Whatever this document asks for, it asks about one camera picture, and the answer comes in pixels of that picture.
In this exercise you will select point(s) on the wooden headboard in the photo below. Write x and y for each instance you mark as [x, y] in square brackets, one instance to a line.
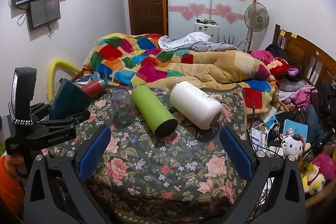
[316, 65]

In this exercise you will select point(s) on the blue booklet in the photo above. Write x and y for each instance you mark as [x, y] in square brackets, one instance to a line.
[292, 128]

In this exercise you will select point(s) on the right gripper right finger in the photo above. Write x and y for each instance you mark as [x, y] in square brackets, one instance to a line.
[274, 191]

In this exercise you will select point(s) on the floral bed cover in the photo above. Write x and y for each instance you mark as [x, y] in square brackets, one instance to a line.
[186, 177]

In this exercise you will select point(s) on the left hand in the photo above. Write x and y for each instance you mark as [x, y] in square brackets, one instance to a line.
[11, 162]

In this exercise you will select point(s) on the white thermos bottle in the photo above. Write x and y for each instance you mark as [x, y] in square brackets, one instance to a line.
[196, 105]

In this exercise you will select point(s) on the small wall monitor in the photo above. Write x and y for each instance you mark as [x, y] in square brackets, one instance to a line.
[42, 12]

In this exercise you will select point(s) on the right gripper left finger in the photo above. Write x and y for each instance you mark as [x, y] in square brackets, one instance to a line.
[56, 192]

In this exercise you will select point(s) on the white small cabinet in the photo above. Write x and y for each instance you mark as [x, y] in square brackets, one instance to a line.
[209, 27]

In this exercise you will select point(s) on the dark green cup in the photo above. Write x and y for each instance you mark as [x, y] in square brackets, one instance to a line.
[69, 100]

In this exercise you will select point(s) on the red plush toy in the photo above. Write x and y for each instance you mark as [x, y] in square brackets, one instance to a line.
[280, 68]

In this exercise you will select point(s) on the white grey crumpled cloth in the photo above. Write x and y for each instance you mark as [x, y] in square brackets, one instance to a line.
[195, 41]

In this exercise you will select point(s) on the white cat plush toy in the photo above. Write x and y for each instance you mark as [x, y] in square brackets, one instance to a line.
[293, 145]

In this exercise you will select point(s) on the red thermos bottle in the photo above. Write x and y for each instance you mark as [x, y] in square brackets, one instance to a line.
[95, 88]

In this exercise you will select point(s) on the green thermos bottle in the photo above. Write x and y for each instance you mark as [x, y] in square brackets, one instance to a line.
[161, 122]

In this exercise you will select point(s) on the yellow foam tube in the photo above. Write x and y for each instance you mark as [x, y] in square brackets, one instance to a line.
[59, 69]

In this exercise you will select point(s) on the standing electric fan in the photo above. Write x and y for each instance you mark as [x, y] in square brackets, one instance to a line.
[256, 19]

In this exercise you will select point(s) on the clear glass cup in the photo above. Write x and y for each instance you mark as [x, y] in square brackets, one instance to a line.
[122, 106]

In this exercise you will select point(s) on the colourful patchwork blanket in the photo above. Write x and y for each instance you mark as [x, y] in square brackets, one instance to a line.
[130, 60]

